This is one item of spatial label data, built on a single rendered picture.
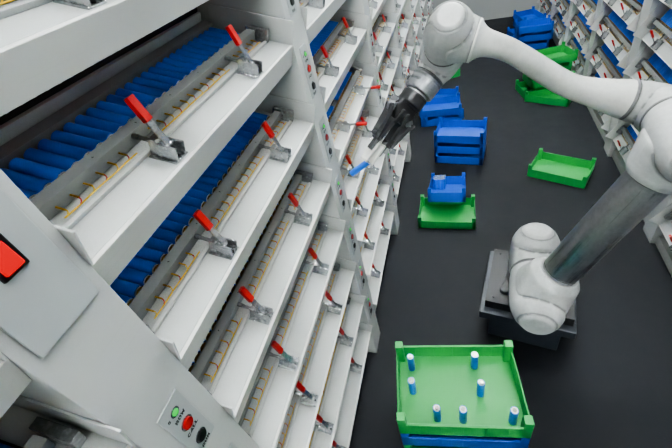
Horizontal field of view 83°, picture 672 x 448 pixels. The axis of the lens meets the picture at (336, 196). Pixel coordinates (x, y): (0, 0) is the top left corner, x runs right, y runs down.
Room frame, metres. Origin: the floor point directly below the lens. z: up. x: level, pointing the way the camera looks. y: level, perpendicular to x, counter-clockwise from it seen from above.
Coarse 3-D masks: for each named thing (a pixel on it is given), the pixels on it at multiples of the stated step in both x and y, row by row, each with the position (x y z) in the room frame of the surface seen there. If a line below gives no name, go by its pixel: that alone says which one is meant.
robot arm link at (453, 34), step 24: (432, 24) 0.86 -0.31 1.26; (456, 24) 0.82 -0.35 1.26; (480, 24) 0.85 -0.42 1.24; (432, 48) 0.88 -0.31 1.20; (456, 48) 0.84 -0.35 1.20; (480, 48) 0.84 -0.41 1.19; (504, 48) 0.82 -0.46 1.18; (528, 48) 0.83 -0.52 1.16; (528, 72) 0.82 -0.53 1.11; (552, 72) 0.82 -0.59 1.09; (576, 96) 0.81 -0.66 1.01; (600, 96) 0.78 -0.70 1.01; (624, 96) 0.75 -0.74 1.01
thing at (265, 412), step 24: (312, 240) 0.79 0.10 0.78; (336, 240) 0.81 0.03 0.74; (312, 264) 0.71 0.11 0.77; (312, 288) 0.65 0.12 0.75; (288, 312) 0.58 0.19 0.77; (312, 312) 0.58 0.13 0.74; (288, 336) 0.53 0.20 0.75; (264, 360) 0.46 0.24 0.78; (288, 360) 0.46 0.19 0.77; (264, 384) 0.42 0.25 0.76; (288, 384) 0.42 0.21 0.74; (264, 408) 0.38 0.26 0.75; (288, 408) 0.39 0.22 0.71; (264, 432) 0.33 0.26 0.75
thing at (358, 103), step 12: (360, 72) 1.48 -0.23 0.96; (372, 72) 1.48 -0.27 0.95; (348, 84) 1.41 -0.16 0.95; (360, 84) 1.42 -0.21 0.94; (360, 96) 1.32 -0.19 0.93; (336, 108) 1.23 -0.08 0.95; (360, 108) 1.24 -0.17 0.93; (348, 120) 1.16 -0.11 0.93; (336, 132) 1.09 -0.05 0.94; (336, 144) 1.02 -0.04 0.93; (348, 144) 1.07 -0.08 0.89
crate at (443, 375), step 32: (416, 352) 0.54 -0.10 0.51; (448, 352) 0.51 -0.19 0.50; (480, 352) 0.49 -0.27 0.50; (512, 352) 0.46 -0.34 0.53; (416, 384) 0.46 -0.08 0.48; (448, 384) 0.44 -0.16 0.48; (512, 384) 0.40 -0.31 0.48; (416, 416) 0.39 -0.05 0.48; (448, 416) 0.37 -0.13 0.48; (480, 416) 0.35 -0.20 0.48
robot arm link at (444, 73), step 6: (420, 60) 1.02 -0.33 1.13; (426, 60) 0.97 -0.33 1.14; (420, 66) 0.99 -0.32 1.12; (426, 66) 0.98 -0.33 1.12; (432, 66) 0.95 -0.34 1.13; (438, 66) 0.94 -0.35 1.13; (444, 66) 0.93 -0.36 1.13; (450, 66) 0.93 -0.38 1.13; (456, 66) 0.95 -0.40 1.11; (432, 72) 0.96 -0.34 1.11; (438, 72) 0.95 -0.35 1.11; (444, 72) 0.94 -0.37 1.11; (450, 72) 0.95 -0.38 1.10; (438, 78) 0.95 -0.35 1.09; (444, 78) 0.96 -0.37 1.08; (450, 78) 0.97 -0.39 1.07
